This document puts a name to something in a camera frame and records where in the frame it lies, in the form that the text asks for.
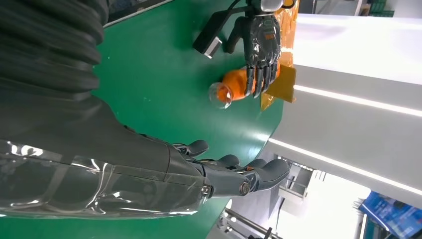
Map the cardboard box with gold foil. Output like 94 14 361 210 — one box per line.
259 0 300 112

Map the grey white machine base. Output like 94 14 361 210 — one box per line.
211 158 314 239

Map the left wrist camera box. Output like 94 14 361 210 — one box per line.
192 6 246 60

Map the blue printed box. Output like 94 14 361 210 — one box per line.
358 191 422 239

